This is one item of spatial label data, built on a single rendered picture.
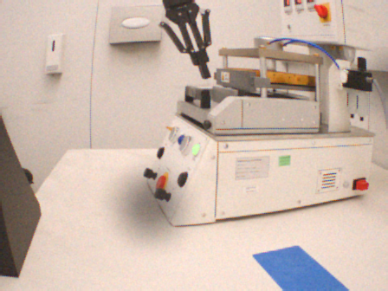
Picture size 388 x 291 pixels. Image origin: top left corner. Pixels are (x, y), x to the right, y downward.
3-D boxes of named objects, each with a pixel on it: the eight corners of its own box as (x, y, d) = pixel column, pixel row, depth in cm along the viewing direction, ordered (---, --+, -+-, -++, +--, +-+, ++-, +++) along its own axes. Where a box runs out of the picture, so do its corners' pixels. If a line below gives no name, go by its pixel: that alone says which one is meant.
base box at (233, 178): (312, 168, 124) (315, 116, 121) (372, 200, 89) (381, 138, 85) (145, 180, 111) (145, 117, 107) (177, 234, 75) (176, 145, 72)
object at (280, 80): (280, 85, 108) (279, 53, 106) (319, 93, 87) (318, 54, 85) (223, 81, 104) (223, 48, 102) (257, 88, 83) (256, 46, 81)
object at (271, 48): (294, 85, 113) (293, 44, 110) (350, 97, 84) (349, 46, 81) (218, 80, 107) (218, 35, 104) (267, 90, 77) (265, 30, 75)
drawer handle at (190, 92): (192, 101, 100) (192, 85, 99) (210, 108, 86) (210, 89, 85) (184, 101, 99) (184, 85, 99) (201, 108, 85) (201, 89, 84)
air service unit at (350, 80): (345, 114, 87) (345, 56, 84) (378, 124, 73) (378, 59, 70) (330, 113, 86) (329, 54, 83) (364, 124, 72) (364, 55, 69)
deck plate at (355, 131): (315, 116, 121) (315, 113, 121) (375, 136, 88) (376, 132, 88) (174, 115, 110) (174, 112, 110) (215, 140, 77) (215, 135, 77)
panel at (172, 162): (146, 180, 109) (176, 116, 107) (170, 222, 80) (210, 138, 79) (140, 177, 108) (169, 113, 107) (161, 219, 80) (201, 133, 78)
